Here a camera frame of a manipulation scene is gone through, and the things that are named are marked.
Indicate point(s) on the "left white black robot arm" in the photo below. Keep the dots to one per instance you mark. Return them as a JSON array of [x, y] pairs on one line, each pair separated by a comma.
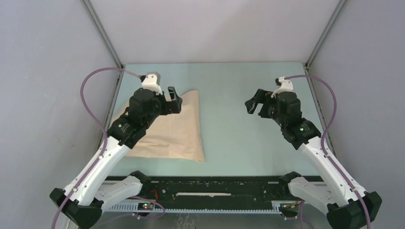
[[83, 201]]

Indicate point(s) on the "beige wrapping cloth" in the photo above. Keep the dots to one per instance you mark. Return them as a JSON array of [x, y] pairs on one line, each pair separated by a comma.
[[176, 136]]

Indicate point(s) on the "aluminium frame rail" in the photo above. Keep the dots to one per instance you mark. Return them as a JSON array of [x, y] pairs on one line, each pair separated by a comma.
[[132, 207]]

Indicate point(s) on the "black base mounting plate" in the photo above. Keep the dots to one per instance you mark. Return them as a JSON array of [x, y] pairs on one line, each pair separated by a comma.
[[228, 193]]

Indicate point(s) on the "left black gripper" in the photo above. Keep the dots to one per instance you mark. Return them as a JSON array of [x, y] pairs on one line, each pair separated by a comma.
[[173, 107]]

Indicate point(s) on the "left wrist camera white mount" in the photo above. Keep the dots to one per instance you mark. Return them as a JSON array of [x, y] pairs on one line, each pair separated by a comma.
[[151, 81]]

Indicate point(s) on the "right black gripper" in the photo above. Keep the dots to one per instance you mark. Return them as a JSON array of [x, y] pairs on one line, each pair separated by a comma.
[[261, 97]]

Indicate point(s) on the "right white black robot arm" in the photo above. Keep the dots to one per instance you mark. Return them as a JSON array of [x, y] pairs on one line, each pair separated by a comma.
[[346, 204]]

